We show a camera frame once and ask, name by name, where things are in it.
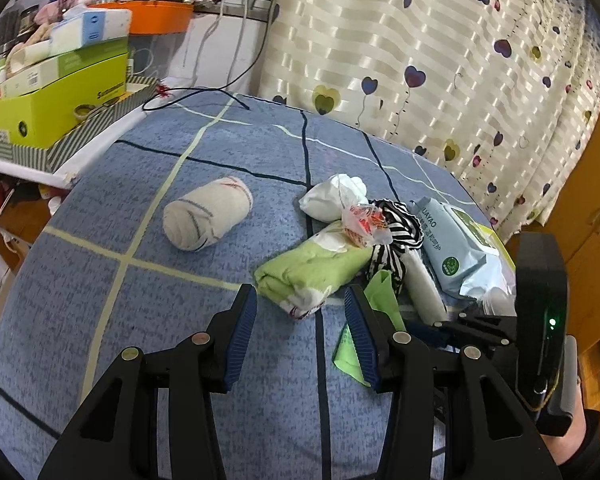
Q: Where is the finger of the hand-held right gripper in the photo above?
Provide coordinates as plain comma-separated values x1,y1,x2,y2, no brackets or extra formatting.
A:
407,321,518,352
457,310,518,331

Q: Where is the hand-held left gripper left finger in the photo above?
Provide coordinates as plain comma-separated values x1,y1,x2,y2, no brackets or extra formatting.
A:
37,284,258,480

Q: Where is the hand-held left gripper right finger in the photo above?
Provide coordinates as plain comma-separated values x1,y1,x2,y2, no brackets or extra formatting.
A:
344,284,566,480

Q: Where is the white pad pack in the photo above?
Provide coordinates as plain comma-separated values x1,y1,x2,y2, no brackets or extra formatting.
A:
402,250,448,325

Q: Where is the lime tray box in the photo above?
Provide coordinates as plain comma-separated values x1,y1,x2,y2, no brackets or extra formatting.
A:
472,220,518,281

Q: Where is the green floral cloth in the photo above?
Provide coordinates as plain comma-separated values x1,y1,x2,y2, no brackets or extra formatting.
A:
253,220,376,321

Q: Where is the person's right forearm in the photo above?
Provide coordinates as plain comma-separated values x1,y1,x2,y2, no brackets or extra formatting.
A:
540,407,600,468

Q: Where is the grey round container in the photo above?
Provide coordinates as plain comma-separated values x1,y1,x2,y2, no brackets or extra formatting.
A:
477,285,517,317

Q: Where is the green plastic bag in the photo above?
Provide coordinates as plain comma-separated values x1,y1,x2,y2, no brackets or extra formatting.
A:
332,270,406,387

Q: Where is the light blue wet wipes pack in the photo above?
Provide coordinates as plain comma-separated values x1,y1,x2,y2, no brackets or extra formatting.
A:
410,196,517,306

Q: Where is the wooden cabinet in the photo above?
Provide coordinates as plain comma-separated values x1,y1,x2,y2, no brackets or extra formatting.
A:
500,95,600,411

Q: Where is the blue plaid bed sheet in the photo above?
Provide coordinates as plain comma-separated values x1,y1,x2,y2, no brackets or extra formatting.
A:
0,91,518,480

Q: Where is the black white striped cloth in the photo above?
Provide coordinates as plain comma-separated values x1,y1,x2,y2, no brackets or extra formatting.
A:
365,199,426,293

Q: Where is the red printed plastic wrapper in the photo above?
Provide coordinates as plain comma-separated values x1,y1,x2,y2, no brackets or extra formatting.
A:
341,202,393,248

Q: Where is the white cloth bundle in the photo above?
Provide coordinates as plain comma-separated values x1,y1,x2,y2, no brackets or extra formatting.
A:
298,173,368,222

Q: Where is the green striped tray box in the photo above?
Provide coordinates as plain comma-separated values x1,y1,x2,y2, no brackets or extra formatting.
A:
0,76,163,173

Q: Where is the heart print curtain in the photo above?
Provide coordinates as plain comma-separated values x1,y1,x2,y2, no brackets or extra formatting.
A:
255,0,600,231

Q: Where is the white side table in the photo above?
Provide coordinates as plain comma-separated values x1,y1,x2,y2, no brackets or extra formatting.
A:
0,105,151,191

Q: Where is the clear plastic storage box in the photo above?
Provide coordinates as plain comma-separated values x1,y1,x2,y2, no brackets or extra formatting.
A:
127,15,266,96

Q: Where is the lime cardboard box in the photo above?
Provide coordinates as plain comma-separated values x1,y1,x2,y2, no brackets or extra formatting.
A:
0,52,131,150

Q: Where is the green white carton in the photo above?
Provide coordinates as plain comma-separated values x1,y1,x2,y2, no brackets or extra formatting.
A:
2,40,131,97

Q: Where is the orange plastic basket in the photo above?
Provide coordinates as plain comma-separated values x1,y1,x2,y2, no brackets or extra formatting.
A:
87,1,196,36

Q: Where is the white blue tissue pack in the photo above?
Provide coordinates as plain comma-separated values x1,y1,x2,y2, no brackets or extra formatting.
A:
50,9,133,57

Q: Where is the pink plush toy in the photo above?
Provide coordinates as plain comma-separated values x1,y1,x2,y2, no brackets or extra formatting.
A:
32,0,73,28

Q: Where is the dark glass jar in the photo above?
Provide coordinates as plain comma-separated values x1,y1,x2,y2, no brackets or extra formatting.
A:
0,5,38,56

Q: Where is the black cable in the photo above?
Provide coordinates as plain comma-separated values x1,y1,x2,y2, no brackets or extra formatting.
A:
142,10,271,112

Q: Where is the white cable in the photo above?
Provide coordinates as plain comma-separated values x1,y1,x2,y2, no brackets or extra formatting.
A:
182,0,253,68

